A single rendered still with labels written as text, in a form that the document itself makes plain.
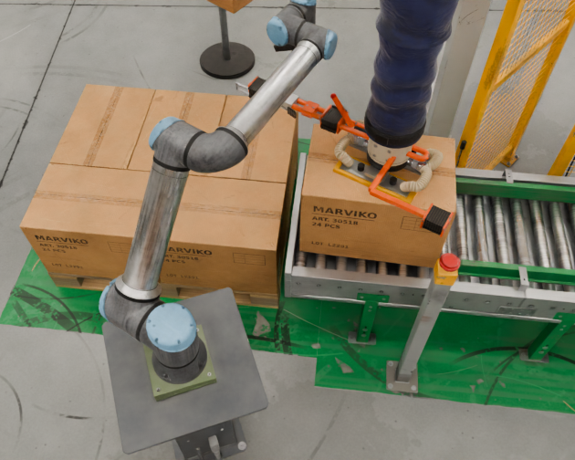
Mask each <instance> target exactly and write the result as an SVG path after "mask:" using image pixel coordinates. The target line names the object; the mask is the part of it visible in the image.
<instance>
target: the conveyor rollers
mask: <svg viewBox="0 0 575 460"><path fill-rule="evenodd" d="M490 197H491V205H492V213H493V221H494V228H495V237H496V244H497V259H498V263H506V264H510V259H509V252H508V245H507V231H506V225H505V217H504V211H503V204H502V197H495V196H490ZM509 201H510V207H511V214H512V220H513V226H514V233H515V239H516V247H517V259H518V264H519V265H525V266H531V263H530V257H529V251H528V240H527V234H526V228H525V222H524V216H523V210H522V204H521V199H517V198H509ZM472 203H473V212H474V222H475V232H476V251H477V261H486V262H489V253H488V244H487V236H486V219H485V211H484V202H483V195H474V194H472ZM528 203H529V209H530V214H531V220H532V225H533V231H534V236H535V242H536V248H537V253H538V263H539V266H540V267H552V265H551V261H550V255H549V246H548V241H547V236H546V231H545V226H544V220H543V215H542V210H541V205H540V201H539V200H528ZM548 206H549V214H550V219H551V224H552V229H553V234H554V239H555V244H556V248H557V253H558V259H559V267H560V268H565V269H573V268H572V264H571V259H570V251H569V246H568V242H567V237H566V233H565V228H564V224H563V219H562V214H561V210H560V205H559V202H550V201H548ZM567 206H568V211H569V216H570V223H571V228H572V232H573V236H574V241H575V204H571V203H567ZM299 235H300V224H299V231H298V246H297V253H296V261H295V267H306V264H307V255H308V252H302V251H299ZM455 237H456V251H457V257H458V258H459V259H460V262H461V260H462V259H466V260H469V254H468V243H467V232H466V220H465V199H464V194H463V193H457V194H456V215H455ZM327 256H328V255H324V254H316V263H315V268H324V269H326V267H327ZM367 263H368V259H360V258H356V272H362V273H367ZM335 270H343V271H347V257H345V256H336V266H335ZM376 274H382V275H388V262H382V261H376ZM397 276H401V277H408V265H404V264H397ZM417 277H419V278H429V267H419V266H417ZM458 277H459V282H468V283H471V277H470V276H461V275H458ZM479 281H480V284H488V285H492V278H490V277H479ZM500 283H501V286H507V287H513V280H509V279H500ZM542 286H543V289H544V290H554V291H556V287H555V284H549V283H542ZM563 287H564V292H573V293H575V286H568V285H563Z"/></svg>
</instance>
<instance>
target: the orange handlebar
mask: <svg viewBox="0 0 575 460"><path fill-rule="evenodd" d="M297 103H298V104H300V105H303V106H304V107H303V108H302V107H300V106H298V105H296V104H293V105H292V107H291V109H293V110H296V111H299V112H301V115H304V116H306V117H308V118H311V119H312V118H315V119H317V120H320V116H321V115H320V114H318V113H317V112H320V113H323V112H324V111H325V110H326V109H324V108H321V107H320V106H319V104H317V103H315V102H312V101H310V100H309V101H305V100H303V99H300V98H298V100H297ZM351 121H352V122H353V124H354V126H358V127H359V128H362V129H364V124H362V123H359V122H357V121H355V120H351ZM340 129H342V130H344V131H347V132H349V133H352V134H354V135H357V136H359V137H362V138H363V139H365V140H369V136H368V135H367V133H365V132H362V131H358V130H356V129H354V128H352V127H350V126H347V125H345V124H342V123H341V125H340ZM364 130H365V129H364ZM412 150H413V151H415V152H419V153H421V154H423V156H421V155H418V154H416V153H413V152H407V154H406V156H407V157H410V158H412V159H415V160H416V161H419V162H425V161H427V160H428V159H429V157H430V153H429V151H427V150H426V149H423V148H421V147H418V146H416V145H413V147H412ZM395 160H396V157H395V156H392V157H391V158H389V159H388V160H387V162H386V163H385V164H384V165H383V167H382V169H381V170H380V172H379V173H378V175H377V176H376V177H375V179H374V180H373V182H372V183H371V185H370V187H369V189H368V191H369V192H370V195H372V196H374V197H376V198H379V199H381V200H383V201H384V202H387V203H389V204H392V205H395V206H397V207H399V208H401V209H403V210H405V211H407V212H409V213H412V214H415V215H417V216H420V217H422V218H423V217H424V215H425V213H426V211H424V210H422V209H420V208H418V207H415V206H413V205H411V204H408V203H406V202H404V201H401V200H399V199H397V198H395V197H392V196H390V195H388V194H386V193H383V192H381V191H378V190H376V188H377V187H378V185H379V184H380V182H381V181H382V179H383V177H384V176H385V174H386V173H387V172H388V171H389V169H390V168H391V166H392V164H393V163H394V161H395Z"/></svg>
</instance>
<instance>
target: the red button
mask: <svg viewBox="0 0 575 460"><path fill-rule="evenodd" d="M439 264H440V267H441V268H442V269H443V270H445V271H447V272H454V271H456V270H457V269H458V268H459V267H460V259H459V258H458V257H457V256H456V255H454V254H451V253H446V254H443V255H441V257H440V260H439Z"/></svg>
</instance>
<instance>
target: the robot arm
mask: <svg viewBox="0 0 575 460"><path fill-rule="evenodd" d="M316 4H317V0H290V2H289V4H287V5H286V6H285V7H284V8H283V9H282V10H281V11H280V12H279V13H277V14H276V15H275V16H273V17H272V18H271V20H270V21H269V22H268V23H267V35H268V37H269V39H270V40H271V41H272V42H273V43H274V44H275V45H274V46H273V47H274V49H275V50H276V52H279V51H289V50H292V52H291V53H290V54H289V55H288V57H287V58H286V59H285V60H284V61H283V62H282V63H281V65H280V66H279V67H278V68H277V69H276V70H275V71H274V73H273V74H272V75H271V76H270V77H269V78H268V79H267V81H266V82H265V83H264V84H263V85H262V86H261V87H260V89H259V90H258V91H257V92H256V93H255V94H254V95H253V97H252V98H251V99H250V100H249V101H248V102H247V103H246V104H245V106H244V107H243V108H242V109H241V110H240V111H239V112H238V113H237V114H236V115H235V116H234V117H233V118H232V120H231V121H230V122H229V123H228V124H227V125H226V126H225V127H223V126H221V127H218V128H217V129H216V130H215V131H214V132H212V133H206V132H205V131H202V130H200V129H198V128H196V127H194V126H193V125H191V124H189V123H187V122H185V121H184V120H179V119H177V118H175V117H167V118H164V119H162V120H160V121H159V123H157V124H156V125H155V127H154V128H153V130H152V132H151V134H150V137H149V145H150V148H151V149H152V150H153V151H154V154H153V158H152V168H151V172H150V176H149V179H148V182H147V186H146V190H145V194H144V197H143V201H142V204H141V210H140V214H139V218H138V222H137V225H136V229H135V232H134V236H133V239H132V243H131V250H130V253H129V257H128V260H127V264H126V267H125V271H124V274H122V275H120V276H118V277H117V278H115V279H113V280H112V281H111V282H110V285H109V286H106V287H105V289H104V290H103V292H102V294H101V297H100V299H99V312H100V314H101V315H102V316H103V317H104V318H105V319H106V320H107V321H108V322H109V323H111V324H113V325H115V326H116V327H118V328H119V329H121V330H123V331H124V332H126V333H127V334H129V335H130V336H132V337H133V338H134V339H136V340H138V341H139V342H141V343H142V344H144V345H145V346H147V347H148V348H150V349H151V350H153V352H152V366H153V368H154V370H155V372H156V374H157V375H158V376H159V377H160V378H161V379H162V380H163V381H165V382H168V383H171V384H184V383H187V382H190V381H192V380H194V379H195V378H197V377H198V376H199V375H200V374H201V373H202V371H203V370H204V367H205V365H206V362H207V351H206V347H205V345H204V343H203V341H202V340H201V339H200V338H199V337H198V335H197V330H196V323H195V320H194V318H193V315H192V314H191V312H190V311H189V310H188V309H187V308H185V307H184V306H182V305H180V304H176V303H165V302H164V301H162V300H160V295H161V292H162V287H161V285H160V284H159V282H158V279H159V276H160V273H161V270H162V264H163V261H164V258H165V255H166V251H167V248H168V245H169V242H170V238H171V235H172V231H173V226H174V223H175V219H176V216H177V213H178V210H179V206H180V203H181V200H182V197H183V191H184V187H185V185H186V181H187V178H188V174H189V171H191V170H192V171H194V172H197V173H218V172H221V171H224V170H227V169H229V168H232V167H234V166H236V165H237V164H239V163H240V162H241V161H242V160H243V159H244V158H245V157H246V156H247V155H248V147H247V146H248V145H249V144H250V142H251V141H252V140H253V139H254V138H255V137H256V136H257V134H258V133H259V132H260V131H261V130H262V129H263V128H264V127H265V125H266V124H267V123H268V122H269V120H270V119H271V118H272V117H273V116H274V114H275V113H276V112H277V111H278V110H279V108H280V107H281V106H282V105H283V104H284V102H285V101H286V100H287V99H288V97H289V96H290V95H291V94H292V93H293V91H294V90H295V89H296V88H297V87H298V85H299V84H300V83H301V82H302V81H303V79H304V78H305V77H306V76H307V75H308V73H309V72H310V71H311V70H312V69H313V68H314V67H315V66H317V64H318V63H319V62H320V61H321V60H322V59H323V58H324V60H329V59H331V57H332V56H333V54H334V52H335V49H336V46H337V42H338V37H337V34H336V33H335V32H333V31H331V30H329V29H327V28H325V27H322V26H318V25H316Z"/></svg>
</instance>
